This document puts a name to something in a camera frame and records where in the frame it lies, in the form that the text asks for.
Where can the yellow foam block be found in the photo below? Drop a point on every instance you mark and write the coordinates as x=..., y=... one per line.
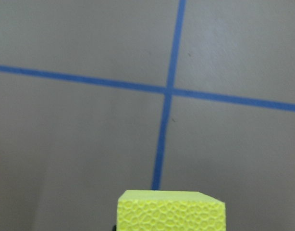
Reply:
x=150, y=210

